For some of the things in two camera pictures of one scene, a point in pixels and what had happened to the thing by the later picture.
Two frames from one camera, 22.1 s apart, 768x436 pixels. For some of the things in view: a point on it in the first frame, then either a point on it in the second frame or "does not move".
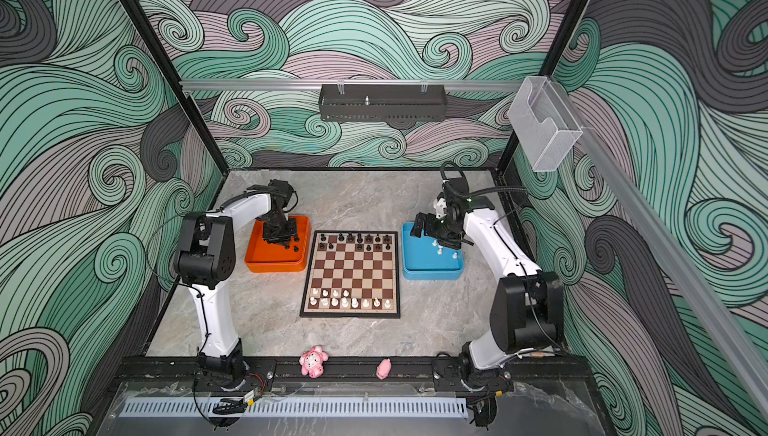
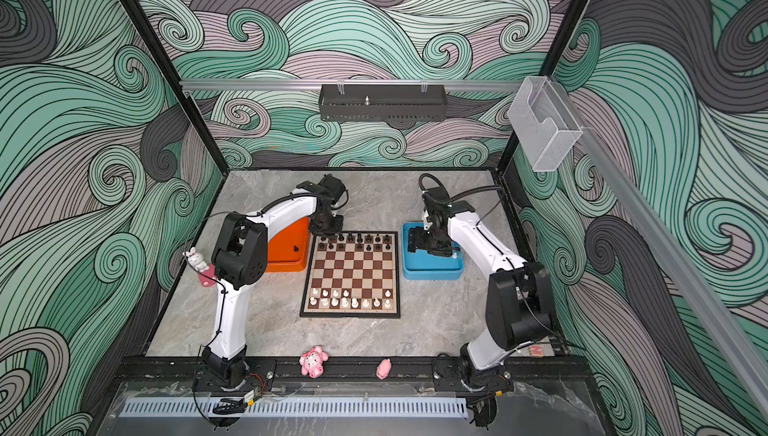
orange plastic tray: (263, 256) does not move
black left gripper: (280, 239) to (338, 228)
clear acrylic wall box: (545, 127) does not move
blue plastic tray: (423, 258) does not move
